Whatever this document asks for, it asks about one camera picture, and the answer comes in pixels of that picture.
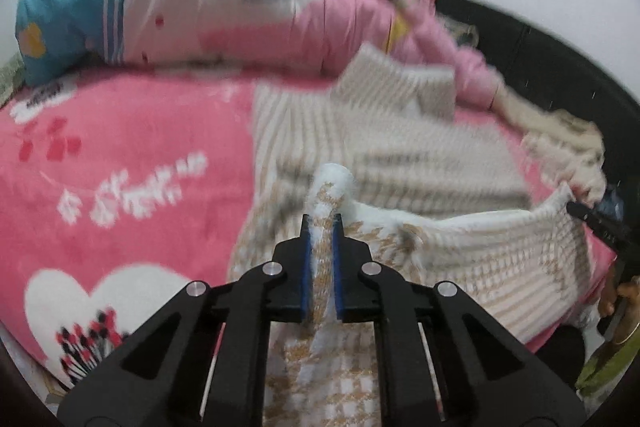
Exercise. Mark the pink floral duvet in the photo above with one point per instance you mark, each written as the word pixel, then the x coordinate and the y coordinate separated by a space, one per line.
pixel 313 35

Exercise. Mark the beige white knit garment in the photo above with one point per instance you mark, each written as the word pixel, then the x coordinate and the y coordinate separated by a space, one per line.
pixel 433 199

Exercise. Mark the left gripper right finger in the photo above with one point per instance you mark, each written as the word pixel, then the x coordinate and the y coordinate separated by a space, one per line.
pixel 442 359

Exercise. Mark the right hand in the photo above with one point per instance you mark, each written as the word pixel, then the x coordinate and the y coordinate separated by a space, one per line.
pixel 620 303

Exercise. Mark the green right sleeve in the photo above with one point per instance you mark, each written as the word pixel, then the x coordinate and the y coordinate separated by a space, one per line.
pixel 606 366

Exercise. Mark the pink floral bed blanket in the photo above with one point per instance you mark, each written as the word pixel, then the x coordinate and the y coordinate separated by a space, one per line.
pixel 117 191

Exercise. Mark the black headboard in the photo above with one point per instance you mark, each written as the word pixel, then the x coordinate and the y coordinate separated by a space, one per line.
pixel 553 76

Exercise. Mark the cream fleece garment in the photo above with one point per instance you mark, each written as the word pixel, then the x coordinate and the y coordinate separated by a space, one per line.
pixel 568 149

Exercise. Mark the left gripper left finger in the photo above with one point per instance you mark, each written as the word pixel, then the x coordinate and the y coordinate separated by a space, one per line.
pixel 201 359

